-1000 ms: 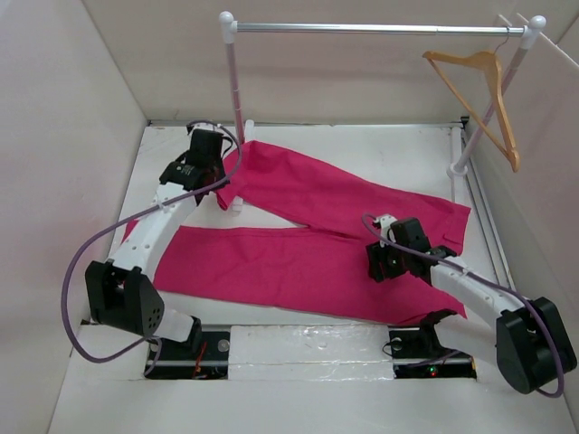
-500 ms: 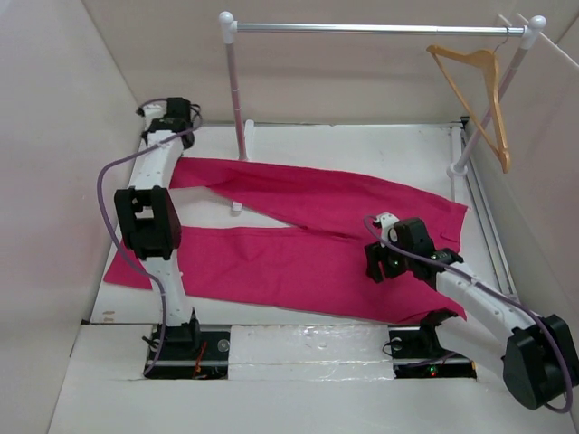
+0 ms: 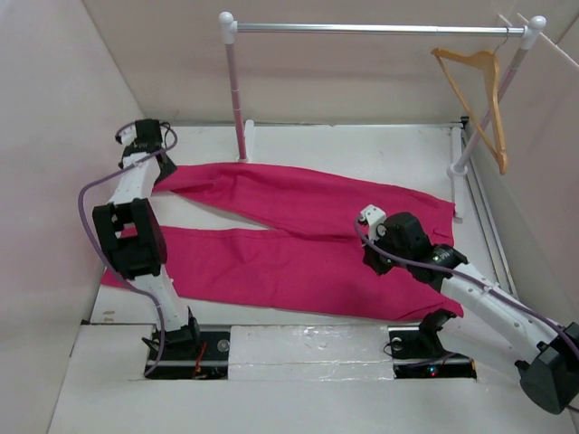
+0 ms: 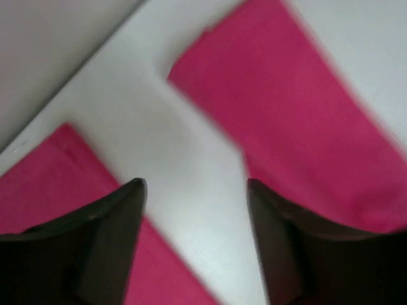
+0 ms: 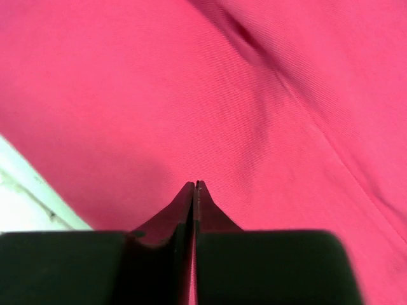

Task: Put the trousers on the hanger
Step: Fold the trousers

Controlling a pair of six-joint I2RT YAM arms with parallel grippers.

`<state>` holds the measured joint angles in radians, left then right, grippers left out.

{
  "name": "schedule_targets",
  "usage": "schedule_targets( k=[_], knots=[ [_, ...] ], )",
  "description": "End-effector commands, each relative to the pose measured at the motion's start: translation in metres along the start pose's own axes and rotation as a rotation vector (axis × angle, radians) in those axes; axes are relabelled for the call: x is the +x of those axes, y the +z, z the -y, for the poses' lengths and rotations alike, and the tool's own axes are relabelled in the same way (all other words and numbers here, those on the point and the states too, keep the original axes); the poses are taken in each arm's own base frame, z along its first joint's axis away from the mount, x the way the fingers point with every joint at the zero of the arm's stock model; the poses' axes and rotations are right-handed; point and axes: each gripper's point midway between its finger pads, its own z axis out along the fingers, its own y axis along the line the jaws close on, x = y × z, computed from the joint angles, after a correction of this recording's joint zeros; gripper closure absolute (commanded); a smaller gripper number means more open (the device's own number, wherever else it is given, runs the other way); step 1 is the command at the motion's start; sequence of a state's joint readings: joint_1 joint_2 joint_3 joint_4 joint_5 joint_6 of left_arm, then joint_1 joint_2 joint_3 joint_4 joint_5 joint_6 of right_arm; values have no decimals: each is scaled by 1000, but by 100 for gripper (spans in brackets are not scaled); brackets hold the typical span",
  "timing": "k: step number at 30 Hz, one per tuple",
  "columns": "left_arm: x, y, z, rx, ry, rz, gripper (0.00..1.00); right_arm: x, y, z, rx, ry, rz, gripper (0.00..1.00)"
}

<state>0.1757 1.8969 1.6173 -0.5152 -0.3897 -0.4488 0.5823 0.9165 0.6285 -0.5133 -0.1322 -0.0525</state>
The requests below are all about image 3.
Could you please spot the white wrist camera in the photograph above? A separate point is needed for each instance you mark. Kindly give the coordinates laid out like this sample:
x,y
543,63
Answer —
x,y
373,218
126,137

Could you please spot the aluminium table edge rail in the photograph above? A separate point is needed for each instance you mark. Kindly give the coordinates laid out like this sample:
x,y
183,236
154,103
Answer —
x,y
230,123

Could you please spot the white metal clothes rack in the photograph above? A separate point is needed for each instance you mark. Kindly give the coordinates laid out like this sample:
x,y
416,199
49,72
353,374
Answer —
x,y
458,170

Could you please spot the pink trousers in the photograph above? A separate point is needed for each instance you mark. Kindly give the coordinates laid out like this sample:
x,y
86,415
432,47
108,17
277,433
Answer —
x,y
305,254

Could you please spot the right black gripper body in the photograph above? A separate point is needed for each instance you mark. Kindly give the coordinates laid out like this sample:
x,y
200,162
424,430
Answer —
x,y
382,263

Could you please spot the wooden clothes hanger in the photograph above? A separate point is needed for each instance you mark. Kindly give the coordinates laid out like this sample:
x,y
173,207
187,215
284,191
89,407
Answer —
x,y
486,63

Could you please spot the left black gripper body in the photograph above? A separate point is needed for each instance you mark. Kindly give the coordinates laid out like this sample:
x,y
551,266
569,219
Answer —
x,y
166,170

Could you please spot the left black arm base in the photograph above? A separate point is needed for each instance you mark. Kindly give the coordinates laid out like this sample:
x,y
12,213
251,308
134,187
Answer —
x,y
209,362

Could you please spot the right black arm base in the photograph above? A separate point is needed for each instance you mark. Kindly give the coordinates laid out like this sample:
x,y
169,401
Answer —
x,y
417,355

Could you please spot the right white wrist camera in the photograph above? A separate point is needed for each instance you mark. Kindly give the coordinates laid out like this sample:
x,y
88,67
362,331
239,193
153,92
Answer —
x,y
373,218

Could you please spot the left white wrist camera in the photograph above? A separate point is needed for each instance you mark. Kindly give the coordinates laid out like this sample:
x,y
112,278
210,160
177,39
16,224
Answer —
x,y
126,137

